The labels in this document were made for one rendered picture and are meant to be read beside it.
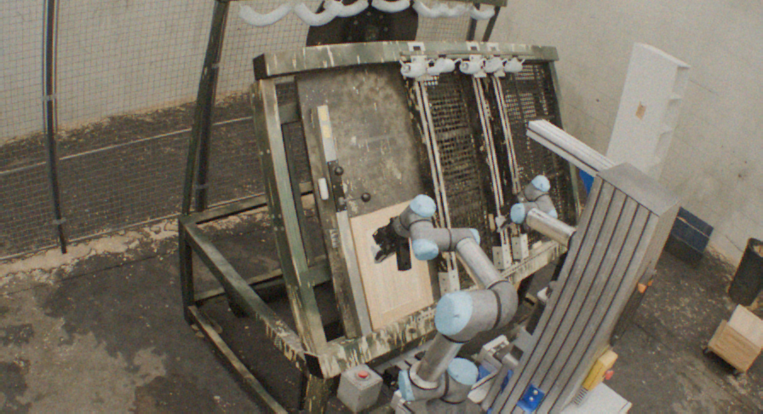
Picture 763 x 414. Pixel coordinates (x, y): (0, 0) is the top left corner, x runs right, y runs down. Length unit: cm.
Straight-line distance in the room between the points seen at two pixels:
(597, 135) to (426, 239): 608
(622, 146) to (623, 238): 450
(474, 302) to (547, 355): 43
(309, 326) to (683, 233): 475
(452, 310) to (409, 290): 117
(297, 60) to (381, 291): 103
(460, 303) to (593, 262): 41
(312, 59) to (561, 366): 149
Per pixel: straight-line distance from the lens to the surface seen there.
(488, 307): 155
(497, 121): 318
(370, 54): 252
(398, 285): 264
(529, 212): 226
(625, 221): 156
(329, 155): 238
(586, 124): 784
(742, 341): 488
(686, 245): 632
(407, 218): 191
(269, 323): 265
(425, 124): 270
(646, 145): 591
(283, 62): 224
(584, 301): 172
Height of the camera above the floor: 256
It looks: 28 degrees down
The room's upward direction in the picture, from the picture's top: 12 degrees clockwise
